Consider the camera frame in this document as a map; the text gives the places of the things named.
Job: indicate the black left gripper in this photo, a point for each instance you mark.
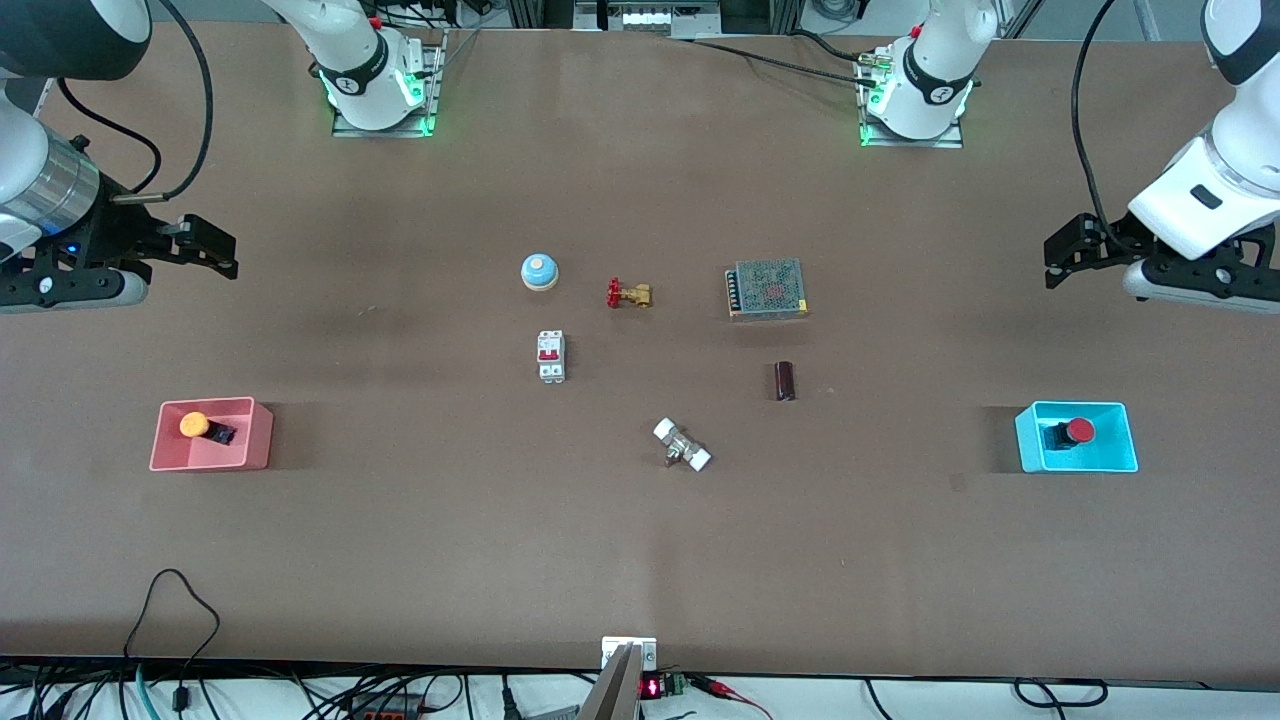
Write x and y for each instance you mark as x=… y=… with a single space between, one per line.
x=1113 y=240

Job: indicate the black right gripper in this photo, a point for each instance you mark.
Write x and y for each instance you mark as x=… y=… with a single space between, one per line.
x=113 y=238

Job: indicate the yellow push button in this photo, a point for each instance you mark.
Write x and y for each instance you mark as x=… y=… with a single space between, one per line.
x=192 y=424

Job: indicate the red push button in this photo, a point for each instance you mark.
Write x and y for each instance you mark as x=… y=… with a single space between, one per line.
x=1079 y=431

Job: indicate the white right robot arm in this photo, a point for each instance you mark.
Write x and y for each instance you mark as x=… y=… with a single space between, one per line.
x=360 y=60

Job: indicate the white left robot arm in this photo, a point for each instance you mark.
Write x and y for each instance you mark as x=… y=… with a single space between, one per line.
x=940 y=70

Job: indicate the pink plastic box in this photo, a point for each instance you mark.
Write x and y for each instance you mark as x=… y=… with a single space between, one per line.
x=250 y=450

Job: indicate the cyan plastic box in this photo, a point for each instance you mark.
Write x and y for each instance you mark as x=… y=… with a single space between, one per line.
x=1115 y=455

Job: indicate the metal mesh power supply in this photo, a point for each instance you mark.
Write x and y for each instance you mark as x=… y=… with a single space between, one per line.
x=768 y=288

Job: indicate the dark brown cylinder capacitor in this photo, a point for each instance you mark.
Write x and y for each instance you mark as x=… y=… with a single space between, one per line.
x=786 y=381

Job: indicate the blue dome bell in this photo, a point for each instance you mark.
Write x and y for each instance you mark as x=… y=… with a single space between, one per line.
x=539 y=270

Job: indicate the white circuit breaker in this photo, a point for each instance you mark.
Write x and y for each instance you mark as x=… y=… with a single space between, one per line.
x=551 y=356

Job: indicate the white-capped metal pipe fitting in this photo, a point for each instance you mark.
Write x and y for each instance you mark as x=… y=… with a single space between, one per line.
x=680 y=445

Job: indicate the silver equipment panel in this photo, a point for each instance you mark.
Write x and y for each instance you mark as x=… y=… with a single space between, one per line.
x=645 y=16

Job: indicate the red alligator clip lead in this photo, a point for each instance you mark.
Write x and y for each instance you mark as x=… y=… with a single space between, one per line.
x=715 y=686

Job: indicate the small red digit display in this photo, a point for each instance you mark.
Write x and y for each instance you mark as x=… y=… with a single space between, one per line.
x=651 y=687

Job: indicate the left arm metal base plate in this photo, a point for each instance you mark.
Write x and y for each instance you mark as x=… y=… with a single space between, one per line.
x=915 y=143

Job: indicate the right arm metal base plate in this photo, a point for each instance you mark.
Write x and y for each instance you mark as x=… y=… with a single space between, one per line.
x=385 y=131

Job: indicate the grey metal camera mount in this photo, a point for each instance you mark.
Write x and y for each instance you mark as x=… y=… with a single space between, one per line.
x=615 y=690

